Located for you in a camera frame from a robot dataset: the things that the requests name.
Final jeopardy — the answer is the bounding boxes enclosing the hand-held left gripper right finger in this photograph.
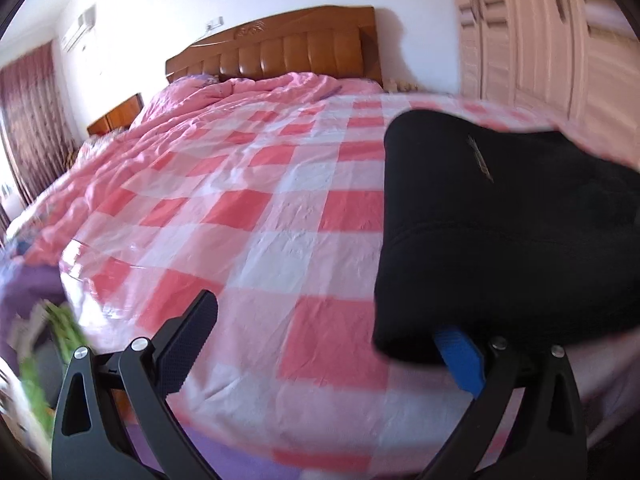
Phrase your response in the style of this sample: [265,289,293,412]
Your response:
[434,329,587,480]

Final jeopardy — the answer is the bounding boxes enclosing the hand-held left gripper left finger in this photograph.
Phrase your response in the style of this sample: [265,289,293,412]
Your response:
[51,290,219,480]

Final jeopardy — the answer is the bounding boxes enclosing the black pants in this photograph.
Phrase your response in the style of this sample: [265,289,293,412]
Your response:
[372,108,640,368]

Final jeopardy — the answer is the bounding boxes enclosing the green cloth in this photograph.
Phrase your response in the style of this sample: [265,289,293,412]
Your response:
[19,299,87,413]

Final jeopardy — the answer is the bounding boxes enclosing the pink checkered bedsheet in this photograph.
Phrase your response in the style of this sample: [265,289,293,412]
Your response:
[57,91,640,472]

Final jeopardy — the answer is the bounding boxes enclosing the purple cloth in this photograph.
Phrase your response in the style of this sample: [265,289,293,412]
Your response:
[0,264,67,322]

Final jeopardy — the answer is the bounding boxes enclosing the wooden nightstand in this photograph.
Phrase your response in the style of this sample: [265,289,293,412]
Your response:
[87,92,145,137]

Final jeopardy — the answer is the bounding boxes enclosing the pink quilt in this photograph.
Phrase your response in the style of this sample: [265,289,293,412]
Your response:
[6,72,385,267]

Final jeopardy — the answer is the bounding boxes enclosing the dark red patterned curtain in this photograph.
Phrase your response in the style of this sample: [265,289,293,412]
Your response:
[0,42,77,242]

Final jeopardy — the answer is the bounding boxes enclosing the purple floral pillow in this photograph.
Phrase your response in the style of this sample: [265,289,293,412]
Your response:
[171,73,222,87]

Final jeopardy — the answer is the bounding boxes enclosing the wooden bed headboard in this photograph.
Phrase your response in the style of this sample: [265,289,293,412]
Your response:
[165,5,384,87]

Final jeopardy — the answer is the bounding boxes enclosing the pink wooden wardrobe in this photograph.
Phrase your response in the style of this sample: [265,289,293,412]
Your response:
[449,0,640,172]

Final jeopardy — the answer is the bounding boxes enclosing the white air conditioner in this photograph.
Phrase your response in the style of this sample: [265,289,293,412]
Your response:
[60,5,99,52]

